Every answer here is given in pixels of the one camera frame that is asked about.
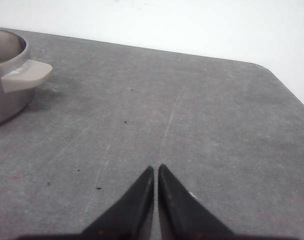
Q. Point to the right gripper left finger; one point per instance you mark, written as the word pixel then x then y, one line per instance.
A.
pixel 125 218

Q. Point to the stainless steel steamer pot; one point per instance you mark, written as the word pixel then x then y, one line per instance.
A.
pixel 19 74

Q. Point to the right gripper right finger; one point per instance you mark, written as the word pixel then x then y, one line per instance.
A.
pixel 186 217

